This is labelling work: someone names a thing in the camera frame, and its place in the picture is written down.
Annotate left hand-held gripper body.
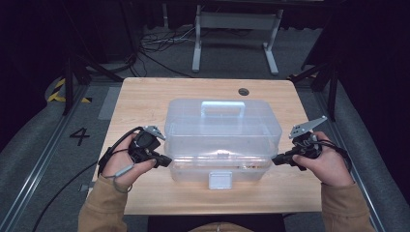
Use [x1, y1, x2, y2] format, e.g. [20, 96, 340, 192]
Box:
[128, 125, 167, 164]

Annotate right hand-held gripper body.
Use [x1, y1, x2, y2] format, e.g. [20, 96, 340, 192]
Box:
[288, 115, 329, 160]

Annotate clear plastic storage box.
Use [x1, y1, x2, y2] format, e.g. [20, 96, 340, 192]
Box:
[163, 98, 283, 190]

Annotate person's right hand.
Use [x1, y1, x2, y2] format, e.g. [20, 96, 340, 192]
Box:
[291, 130, 356, 186]

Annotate person's left hand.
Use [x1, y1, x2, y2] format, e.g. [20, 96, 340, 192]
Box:
[102, 132, 159, 189]

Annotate black metal stand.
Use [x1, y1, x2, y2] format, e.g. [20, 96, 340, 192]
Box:
[287, 59, 340, 123]
[62, 54, 125, 117]

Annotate person's dark trousers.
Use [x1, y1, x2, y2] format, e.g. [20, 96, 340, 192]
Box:
[147, 214, 287, 232]

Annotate right hand-held gripper black cable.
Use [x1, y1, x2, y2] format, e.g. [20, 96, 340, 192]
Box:
[315, 138, 353, 171]

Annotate hand-held gripper black cable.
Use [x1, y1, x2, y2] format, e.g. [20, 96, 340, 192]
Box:
[315, 138, 353, 171]
[31, 126, 145, 232]

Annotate grey wrist strap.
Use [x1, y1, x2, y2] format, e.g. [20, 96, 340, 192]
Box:
[108, 162, 135, 194]

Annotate aluminium floor rail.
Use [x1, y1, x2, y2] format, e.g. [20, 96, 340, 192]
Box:
[0, 84, 91, 232]
[313, 90, 388, 232]

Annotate left hand-held gripper black cable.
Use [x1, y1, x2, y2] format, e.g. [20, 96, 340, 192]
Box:
[31, 126, 145, 232]

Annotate tangle of black floor cables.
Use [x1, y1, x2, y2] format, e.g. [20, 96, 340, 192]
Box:
[137, 24, 198, 79]

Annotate white metal desk frame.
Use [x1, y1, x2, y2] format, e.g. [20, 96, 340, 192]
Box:
[191, 4, 284, 76]

